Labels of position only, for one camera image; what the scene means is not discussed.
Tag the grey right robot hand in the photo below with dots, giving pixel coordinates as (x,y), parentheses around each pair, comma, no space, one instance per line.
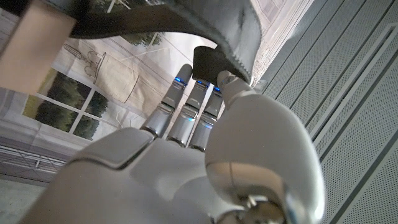
(186,180)

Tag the black leather belt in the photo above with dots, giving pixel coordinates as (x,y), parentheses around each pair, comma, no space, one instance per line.
(217,25)

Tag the wooden hanger with metal clips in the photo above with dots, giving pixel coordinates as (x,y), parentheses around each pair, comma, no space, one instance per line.
(34,49)

